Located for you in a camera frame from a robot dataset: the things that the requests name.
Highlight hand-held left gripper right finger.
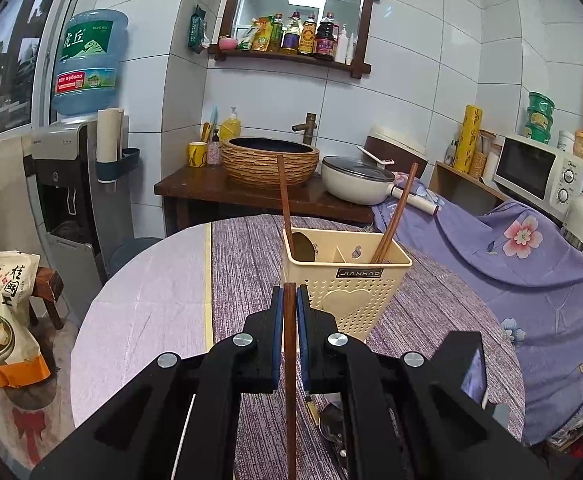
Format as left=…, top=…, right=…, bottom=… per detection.
left=295, top=285, right=555, bottom=480

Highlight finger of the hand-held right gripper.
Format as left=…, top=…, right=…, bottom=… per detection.
left=436, top=332, right=488, bottom=407

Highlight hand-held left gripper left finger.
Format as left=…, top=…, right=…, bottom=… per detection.
left=29, top=284, right=286, bottom=480

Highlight brown wooden chopstick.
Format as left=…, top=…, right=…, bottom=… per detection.
left=282, top=282, right=298, bottom=480
left=276, top=155, right=296, bottom=261
left=375, top=162, right=419, bottom=264
left=370, top=180, right=412, bottom=264

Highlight cream plastic utensil holder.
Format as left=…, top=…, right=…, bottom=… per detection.
left=282, top=227, right=413, bottom=343

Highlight silver metal spoon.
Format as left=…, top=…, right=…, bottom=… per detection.
left=319, top=402, right=352, bottom=461
left=291, top=232, right=316, bottom=263

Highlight purple floral cloth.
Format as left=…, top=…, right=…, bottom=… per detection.
left=371, top=185, right=583, bottom=448

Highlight white pan with lid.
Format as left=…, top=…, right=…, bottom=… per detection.
left=320, top=155, right=442, bottom=217

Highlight grey round bin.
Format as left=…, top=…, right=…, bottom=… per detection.
left=108, top=236, right=165, bottom=281

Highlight light wooden cabinet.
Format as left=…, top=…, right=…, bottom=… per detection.
left=429, top=161, right=509, bottom=203

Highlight woven pattern basin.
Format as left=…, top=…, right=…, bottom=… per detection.
left=220, top=136, right=321, bottom=191

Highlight dark wooden counter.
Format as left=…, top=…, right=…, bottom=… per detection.
left=154, top=165, right=375, bottom=226

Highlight glass storage jar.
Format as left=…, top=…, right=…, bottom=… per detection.
left=471, top=130, right=502, bottom=181

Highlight white rice paddle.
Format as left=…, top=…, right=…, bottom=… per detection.
left=356, top=145, right=395, bottom=167

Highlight white microwave oven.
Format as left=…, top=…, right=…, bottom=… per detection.
left=493, top=133, right=583, bottom=216

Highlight bamboo style faucet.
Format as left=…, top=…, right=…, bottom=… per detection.
left=291, top=112, right=318, bottom=147

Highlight yellow roll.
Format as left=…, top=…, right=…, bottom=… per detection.
left=453, top=105, right=481, bottom=173

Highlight yellow dish soap bottle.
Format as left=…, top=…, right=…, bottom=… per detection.
left=220, top=106, right=242, bottom=142

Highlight brown white rice cooker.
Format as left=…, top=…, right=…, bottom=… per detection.
left=363, top=124, right=428, bottom=178

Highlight dark wooden stool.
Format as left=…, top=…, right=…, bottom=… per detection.
left=29, top=266, right=65, bottom=330

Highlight grey water dispenser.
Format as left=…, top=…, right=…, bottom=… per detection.
left=30, top=120, right=103, bottom=281

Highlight round stool with red bow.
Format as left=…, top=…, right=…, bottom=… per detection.
left=0, top=320, right=80, bottom=471

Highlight white paper cup tube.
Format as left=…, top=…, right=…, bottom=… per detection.
left=96, top=106, right=125, bottom=166

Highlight printed snack bag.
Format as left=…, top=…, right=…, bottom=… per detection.
left=0, top=251, right=52, bottom=388

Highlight white squeeze bottle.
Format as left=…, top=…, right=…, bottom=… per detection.
left=334, top=24, right=349, bottom=64

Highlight dark soy sauce bottle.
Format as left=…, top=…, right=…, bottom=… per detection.
left=314, top=12, right=337, bottom=61

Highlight amber sauce bottle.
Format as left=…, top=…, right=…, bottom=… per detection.
left=299, top=12, right=318, bottom=56

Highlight yellow pouch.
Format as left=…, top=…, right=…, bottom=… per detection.
left=252, top=16, right=272, bottom=52

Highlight green-yellow oil bottle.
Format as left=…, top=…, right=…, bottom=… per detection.
left=270, top=14, right=285, bottom=53

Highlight purple label bottle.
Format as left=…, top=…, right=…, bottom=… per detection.
left=282, top=10, right=302, bottom=55

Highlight wooden framed mirror shelf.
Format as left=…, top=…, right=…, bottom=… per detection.
left=206, top=0, right=382, bottom=79

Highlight green hanging packet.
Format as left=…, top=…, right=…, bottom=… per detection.
left=188, top=5, right=208, bottom=54

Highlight blue water jug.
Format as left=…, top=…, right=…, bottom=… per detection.
left=52, top=8, right=130, bottom=117

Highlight sliding window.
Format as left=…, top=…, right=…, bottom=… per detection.
left=0, top=0, right=80, bottom=148

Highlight blue-grey wall rack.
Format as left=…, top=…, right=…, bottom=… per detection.
left=96, top=147, right=141, bottom=183

